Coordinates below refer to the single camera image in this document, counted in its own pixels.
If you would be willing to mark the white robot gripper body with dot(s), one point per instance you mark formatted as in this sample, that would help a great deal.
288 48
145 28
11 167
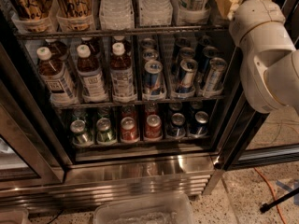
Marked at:
256 16

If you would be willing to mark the red bull can front right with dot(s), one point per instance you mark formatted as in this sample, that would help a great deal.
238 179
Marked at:
217 67

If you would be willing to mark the red bull can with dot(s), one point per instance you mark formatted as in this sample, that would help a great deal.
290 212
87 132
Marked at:
184 81
153 83
217 67

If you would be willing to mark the red bull can front middle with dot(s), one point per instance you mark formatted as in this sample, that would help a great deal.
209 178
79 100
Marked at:
184 81

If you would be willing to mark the red bull can front left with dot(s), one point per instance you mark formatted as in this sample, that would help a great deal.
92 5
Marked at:
153 83

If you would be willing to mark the blue soda can right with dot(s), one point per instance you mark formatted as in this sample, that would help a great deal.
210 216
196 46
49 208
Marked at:
198 126

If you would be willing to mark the blue soda can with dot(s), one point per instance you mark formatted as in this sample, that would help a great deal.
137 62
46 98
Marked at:
176 126
198 126

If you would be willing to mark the blue soda can left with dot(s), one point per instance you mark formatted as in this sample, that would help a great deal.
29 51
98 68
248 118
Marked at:
176 126

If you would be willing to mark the red soda can right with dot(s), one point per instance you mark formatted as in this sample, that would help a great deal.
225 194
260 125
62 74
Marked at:
153 128

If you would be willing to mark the red soda can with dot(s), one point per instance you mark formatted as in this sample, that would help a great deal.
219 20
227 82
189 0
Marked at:
153 128
129 133

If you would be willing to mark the stainless steel fridge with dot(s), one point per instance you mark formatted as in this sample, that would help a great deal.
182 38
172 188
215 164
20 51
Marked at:
45 171

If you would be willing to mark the red soda can left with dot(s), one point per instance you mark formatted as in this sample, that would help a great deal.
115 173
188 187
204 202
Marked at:
129 133

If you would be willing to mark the green soda can right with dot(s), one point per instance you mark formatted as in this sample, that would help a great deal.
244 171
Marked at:
105 133

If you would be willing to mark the green soda can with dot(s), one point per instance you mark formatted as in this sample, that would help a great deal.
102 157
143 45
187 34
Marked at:
105 133
82 136

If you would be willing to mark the green soda can left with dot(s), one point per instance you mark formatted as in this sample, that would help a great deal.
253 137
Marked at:
82 136

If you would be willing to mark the clear water bottle right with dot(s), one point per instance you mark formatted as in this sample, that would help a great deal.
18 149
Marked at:
155 12

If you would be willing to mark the clear water bottle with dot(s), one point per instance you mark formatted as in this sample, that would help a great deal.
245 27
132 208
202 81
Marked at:
116 15
155 12

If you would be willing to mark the clear water bottle left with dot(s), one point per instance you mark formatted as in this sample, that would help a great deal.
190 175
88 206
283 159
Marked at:
116 15

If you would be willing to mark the iced tea bottle front right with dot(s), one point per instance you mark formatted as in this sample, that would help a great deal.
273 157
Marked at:
122 75

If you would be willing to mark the iced tea bottle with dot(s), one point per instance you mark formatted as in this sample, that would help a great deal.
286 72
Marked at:
91 76
122 75
56 76

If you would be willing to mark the brown coffee bottle right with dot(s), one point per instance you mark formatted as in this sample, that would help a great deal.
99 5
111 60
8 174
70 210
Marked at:
75 14

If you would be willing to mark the brown coffee bottle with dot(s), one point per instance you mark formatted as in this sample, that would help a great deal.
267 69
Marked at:
33 11
75 14

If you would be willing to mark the iced tea bottle front middle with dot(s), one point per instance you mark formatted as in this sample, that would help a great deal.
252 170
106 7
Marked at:
91 76

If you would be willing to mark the black tripod leg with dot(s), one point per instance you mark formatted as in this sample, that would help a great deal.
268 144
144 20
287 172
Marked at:
267 206

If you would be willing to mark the iced tea bottle front left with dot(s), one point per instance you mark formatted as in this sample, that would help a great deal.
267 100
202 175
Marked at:
56 76

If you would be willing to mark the brown coffee bottle left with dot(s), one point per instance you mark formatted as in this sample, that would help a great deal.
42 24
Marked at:
33 11

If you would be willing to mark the clear plastic bin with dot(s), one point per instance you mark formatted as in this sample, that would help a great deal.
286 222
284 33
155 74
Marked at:
169 208

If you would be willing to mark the clear plastic bin corner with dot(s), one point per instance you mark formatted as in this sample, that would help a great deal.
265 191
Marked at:
14 216

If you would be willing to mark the upper wire shelf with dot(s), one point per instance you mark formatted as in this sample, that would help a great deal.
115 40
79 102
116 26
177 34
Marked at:
158 30

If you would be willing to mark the wire shelf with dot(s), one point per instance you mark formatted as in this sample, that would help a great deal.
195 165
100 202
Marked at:
158 30
139 102

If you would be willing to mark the middle wire shelf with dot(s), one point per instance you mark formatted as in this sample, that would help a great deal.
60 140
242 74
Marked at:
139 102

